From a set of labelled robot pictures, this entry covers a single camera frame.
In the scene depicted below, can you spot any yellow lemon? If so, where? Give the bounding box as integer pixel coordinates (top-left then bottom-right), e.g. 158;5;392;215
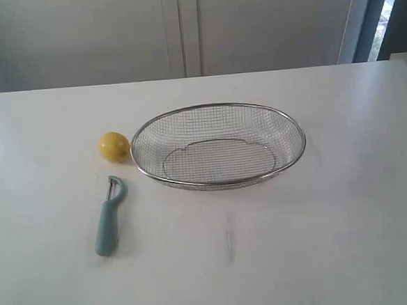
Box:
98;132;130;163

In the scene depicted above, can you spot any teal handled peeler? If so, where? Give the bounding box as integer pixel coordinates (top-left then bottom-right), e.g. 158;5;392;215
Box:
94;175;128;257

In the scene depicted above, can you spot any oval metal mesh basket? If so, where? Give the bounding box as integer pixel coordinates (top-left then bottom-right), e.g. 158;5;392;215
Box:
130;102;307;191

